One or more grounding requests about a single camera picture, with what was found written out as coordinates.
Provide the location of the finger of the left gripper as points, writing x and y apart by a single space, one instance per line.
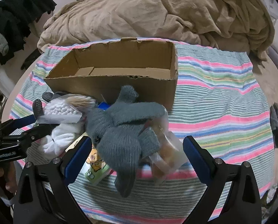
35 133
14 124

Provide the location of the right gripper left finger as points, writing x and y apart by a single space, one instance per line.
43 195

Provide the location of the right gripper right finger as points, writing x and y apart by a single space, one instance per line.
242 204

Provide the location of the white socks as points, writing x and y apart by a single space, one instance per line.
61 137

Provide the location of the bag of white cotton balls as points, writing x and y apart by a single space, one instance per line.
58 111

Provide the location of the bag of cotton swabs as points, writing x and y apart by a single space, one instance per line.
80 102

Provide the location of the cartoon tissue pack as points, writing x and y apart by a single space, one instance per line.
97 165

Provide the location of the blue plastic packet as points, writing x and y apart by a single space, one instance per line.
103 106

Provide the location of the clear bag brown snacks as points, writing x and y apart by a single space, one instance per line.
170 155

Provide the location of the grey knitted socks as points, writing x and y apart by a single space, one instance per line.
121 136

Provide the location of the person's left hand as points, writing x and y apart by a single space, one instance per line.
8 182

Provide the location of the open cardboard box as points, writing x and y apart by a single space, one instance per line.
101 68

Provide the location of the black hanging clothes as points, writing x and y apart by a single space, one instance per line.
15 19

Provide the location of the tan crumpled blanket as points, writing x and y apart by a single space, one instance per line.
229 25

